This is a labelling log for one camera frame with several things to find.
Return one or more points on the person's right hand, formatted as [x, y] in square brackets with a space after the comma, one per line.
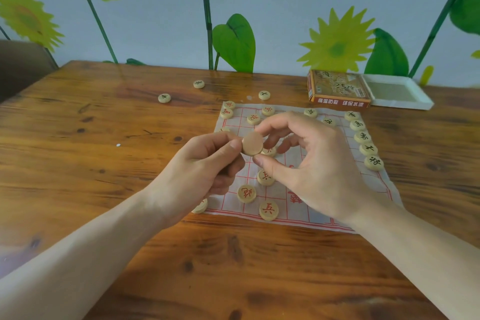
[330, 173]

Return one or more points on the person's left hand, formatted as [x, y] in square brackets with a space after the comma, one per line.
[187, 173]

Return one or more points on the person's right thumb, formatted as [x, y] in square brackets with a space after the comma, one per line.
[273, 171]

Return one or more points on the person's left thumb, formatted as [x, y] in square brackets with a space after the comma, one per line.
[225, 153]

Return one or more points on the person's right middle finger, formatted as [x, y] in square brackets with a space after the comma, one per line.
[277, 138]

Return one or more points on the plain-backed wooden chess disc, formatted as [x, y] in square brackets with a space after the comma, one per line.
[252, 144]

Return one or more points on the person's left forearm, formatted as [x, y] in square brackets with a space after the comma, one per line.
[82, 256]

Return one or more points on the person's right forearm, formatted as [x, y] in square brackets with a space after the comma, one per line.
[420, 256]

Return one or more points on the dark-marked wooden chess disc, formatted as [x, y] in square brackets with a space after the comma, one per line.
[264, 95]
[198, 84]
[164, 97]

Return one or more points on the orange printed box lid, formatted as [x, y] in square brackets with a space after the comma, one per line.
[339, 87]

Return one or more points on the scattered wooden chess pieces group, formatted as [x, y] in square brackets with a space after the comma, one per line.
[374, 163]

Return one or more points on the white red-grid chessboard sheet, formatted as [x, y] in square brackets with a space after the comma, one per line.
[378, 185]

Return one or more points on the white cardboard box tray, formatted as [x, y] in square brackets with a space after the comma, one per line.
[397, 93]

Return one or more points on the dark chair back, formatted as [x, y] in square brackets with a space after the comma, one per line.
[22, 68]

